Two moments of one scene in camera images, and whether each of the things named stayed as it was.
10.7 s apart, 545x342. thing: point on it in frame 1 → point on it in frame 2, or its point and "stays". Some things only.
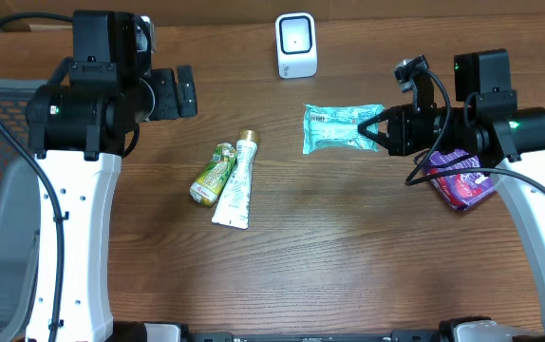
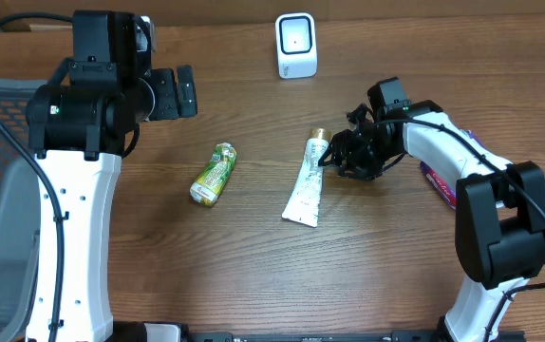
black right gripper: [394, 129] → [357, 149]
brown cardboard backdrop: [330, 16] stays
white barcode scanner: [296, 45] stays
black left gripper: [185, 90] stays
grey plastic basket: [4, 213] stays
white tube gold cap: [234, 204] → [304, 202]
